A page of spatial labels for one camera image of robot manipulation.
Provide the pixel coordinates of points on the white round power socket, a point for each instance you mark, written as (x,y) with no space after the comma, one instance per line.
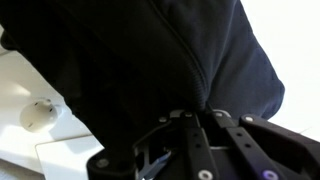
(38,116)

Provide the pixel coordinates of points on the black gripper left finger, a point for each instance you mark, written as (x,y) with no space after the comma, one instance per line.
(196,146)

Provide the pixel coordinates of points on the white flat desk plate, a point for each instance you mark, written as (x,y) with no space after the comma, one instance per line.
(66,160)

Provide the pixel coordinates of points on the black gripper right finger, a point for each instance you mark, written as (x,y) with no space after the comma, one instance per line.
(266,143)

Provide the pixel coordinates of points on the black cloth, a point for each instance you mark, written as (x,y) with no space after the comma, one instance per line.
(133,50)

